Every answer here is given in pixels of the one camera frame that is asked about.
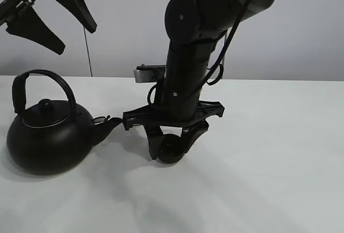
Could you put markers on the black teapot with handle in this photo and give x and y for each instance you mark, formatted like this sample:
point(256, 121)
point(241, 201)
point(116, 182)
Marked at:
point(52, 136)

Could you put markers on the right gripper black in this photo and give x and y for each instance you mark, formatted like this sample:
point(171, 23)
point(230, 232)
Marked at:
point(173, 103)

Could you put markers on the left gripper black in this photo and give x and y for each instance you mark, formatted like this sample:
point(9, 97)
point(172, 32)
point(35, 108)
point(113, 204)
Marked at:
point(29, 25)

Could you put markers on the small black teacup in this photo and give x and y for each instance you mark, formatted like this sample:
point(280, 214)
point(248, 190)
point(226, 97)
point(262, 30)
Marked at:
point(171, 149)

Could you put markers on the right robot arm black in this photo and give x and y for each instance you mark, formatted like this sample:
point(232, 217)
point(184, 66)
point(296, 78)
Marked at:
point(200, 32)

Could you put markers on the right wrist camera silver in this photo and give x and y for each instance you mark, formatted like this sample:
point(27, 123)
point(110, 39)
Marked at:
point(149, 73)

